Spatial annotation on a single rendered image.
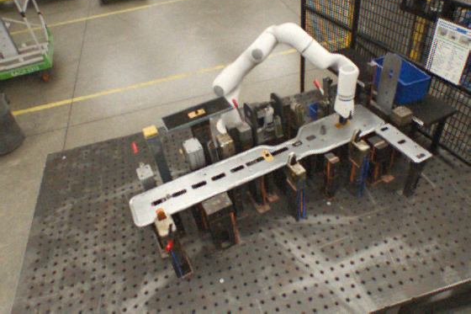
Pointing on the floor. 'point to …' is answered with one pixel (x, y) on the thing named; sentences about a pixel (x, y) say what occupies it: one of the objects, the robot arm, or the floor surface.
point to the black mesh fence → (383, 30)
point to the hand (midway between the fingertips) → (342, 119)
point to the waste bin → (8, 127)
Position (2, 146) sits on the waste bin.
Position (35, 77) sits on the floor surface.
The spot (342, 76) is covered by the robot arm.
